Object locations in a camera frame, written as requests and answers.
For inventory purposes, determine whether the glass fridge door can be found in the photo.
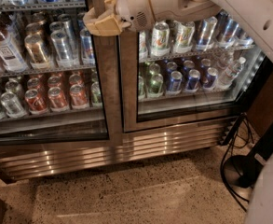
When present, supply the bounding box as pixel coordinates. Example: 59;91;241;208
120;8;273;132
0;0;117;153

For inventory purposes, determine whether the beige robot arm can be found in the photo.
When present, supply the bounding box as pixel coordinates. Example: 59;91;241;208
83;0;273;224

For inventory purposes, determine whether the green soda can left door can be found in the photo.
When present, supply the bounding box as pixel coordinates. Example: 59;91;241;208
90;81;102;106

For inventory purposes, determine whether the stainless fridge bottom grille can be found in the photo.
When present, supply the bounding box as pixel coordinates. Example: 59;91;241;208
0;116;236;183

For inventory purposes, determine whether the white green soda can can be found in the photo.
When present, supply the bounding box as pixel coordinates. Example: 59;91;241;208
173;21;195;53
151;21;170;57

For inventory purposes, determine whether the silver tall can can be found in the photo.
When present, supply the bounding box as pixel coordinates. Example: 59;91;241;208
50;30;78;67

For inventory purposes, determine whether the white green soda can right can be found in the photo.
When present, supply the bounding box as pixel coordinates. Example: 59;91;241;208
173;21;195;53

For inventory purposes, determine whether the gold drink can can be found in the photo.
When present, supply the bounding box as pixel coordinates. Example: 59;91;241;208
24;35;54;70

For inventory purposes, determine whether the green can lower right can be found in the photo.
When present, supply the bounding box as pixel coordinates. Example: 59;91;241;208
147;74;163;98

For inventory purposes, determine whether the orange soda can right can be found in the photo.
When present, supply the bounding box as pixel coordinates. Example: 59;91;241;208
70;84;89;109

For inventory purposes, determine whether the orange soda can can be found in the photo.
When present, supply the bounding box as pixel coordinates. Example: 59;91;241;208
25;89;48;114
70;84;89;109
48;87;69;112

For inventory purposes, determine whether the orange soda can middle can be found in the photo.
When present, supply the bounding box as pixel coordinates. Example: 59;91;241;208
48;87;69;112

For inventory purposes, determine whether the orange soda can left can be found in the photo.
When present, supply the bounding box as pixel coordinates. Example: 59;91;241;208
25;89;48;114

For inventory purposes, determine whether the brown tea bottle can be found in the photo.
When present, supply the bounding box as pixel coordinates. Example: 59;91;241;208
0;26;28;73

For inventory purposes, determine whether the silver can lower left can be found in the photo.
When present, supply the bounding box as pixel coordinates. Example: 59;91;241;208
0;92;26;118

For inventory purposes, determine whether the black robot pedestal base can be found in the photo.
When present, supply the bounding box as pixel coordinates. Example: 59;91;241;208
224;109;273;201

